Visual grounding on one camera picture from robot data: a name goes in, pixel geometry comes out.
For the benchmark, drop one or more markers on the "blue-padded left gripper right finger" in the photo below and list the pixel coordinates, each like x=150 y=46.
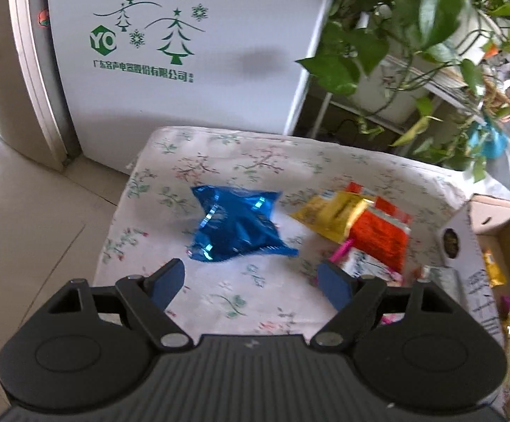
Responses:
x=356 y=301

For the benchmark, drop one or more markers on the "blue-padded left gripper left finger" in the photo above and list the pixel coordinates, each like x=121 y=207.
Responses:
x=145 y=300

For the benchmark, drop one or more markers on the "pink white Ameria packet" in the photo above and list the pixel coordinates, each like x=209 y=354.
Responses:
x=347 y=263

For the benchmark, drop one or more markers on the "blue foil snack bag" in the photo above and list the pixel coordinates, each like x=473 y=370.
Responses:
x=237 y=222

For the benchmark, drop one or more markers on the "orange-red snack packet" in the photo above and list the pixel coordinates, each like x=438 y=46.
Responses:
x=380 y=229

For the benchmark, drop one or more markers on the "yellow barcode snack packet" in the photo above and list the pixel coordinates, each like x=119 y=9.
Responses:
x=496 y=276

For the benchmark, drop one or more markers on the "white cardboard box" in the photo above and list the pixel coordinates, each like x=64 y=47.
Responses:
x=483 y=222

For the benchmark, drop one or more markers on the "white metal plant stand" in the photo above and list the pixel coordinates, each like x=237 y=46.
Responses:
x=334 y=79

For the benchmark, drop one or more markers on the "blue round object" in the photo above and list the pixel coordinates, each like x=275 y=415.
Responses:
x=486 y=140

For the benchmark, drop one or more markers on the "wicker basket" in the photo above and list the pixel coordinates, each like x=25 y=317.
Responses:
x=496 y=103

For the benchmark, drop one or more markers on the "white refrigerator with green logo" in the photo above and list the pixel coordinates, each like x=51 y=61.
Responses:
x=128 y=67

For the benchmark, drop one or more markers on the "green pothos plant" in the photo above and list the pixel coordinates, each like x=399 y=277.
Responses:
x=365 y=30

